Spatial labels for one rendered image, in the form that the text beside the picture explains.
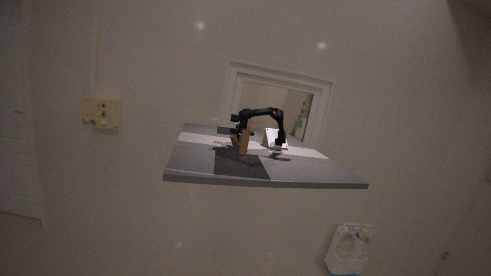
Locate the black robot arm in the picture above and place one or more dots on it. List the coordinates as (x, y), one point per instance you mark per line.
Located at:
(247, 113)

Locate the wooden post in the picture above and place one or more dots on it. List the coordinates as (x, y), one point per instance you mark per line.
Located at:
(244, 141)

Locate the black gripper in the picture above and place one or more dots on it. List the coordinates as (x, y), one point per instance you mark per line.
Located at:
(234, 131)

